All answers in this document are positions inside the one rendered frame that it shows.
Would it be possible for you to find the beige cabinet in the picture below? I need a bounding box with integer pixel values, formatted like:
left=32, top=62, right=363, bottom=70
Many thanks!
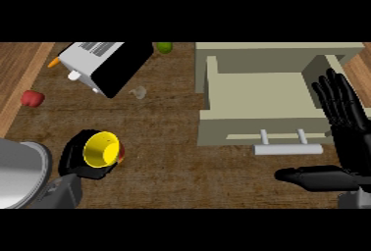
left=192, top=41, right=366, bottom=94

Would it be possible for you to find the white and black toaster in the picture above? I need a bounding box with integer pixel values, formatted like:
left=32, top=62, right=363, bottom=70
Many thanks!
left=56, top=41, right=155, bottom=100

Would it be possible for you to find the orange carrot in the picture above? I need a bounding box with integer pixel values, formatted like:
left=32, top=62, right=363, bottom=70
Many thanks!
left=45, top=56, right=62, bottom=70

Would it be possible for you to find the white drawer handle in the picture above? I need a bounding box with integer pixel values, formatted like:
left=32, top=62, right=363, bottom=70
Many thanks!
left=252, top=128, right=325, bottom=157

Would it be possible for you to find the yellow cup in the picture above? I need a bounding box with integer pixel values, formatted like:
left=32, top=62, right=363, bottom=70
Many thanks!
left=82, top=130, right=127, bottom=169

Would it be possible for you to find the red bell pepper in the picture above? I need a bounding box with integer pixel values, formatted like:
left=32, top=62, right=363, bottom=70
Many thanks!
left=19, top=89, right=45, bottom=109

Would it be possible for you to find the green vegetable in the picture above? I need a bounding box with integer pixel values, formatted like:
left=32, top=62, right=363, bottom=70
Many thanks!
left=153, top=41, right=175, bottom=55

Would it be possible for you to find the beige drawer front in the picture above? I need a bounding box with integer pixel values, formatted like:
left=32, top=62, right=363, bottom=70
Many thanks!
left=195, top=117, right=338, bottom=147

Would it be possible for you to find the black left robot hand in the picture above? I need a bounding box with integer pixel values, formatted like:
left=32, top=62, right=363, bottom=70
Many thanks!
left=56, top=128, right=122, bottom=180

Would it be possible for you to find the beige open drawer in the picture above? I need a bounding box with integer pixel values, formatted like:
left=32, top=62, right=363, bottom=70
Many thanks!
left=198, top=54, right=371, bottom=123

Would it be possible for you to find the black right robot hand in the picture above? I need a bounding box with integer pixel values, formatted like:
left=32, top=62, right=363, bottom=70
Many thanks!
left=271, top=67, right=371, bottom=193

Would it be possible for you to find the pale garlic bulb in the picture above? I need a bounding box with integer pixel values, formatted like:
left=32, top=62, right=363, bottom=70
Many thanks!
left=127, top=85, right=147, bottom=100

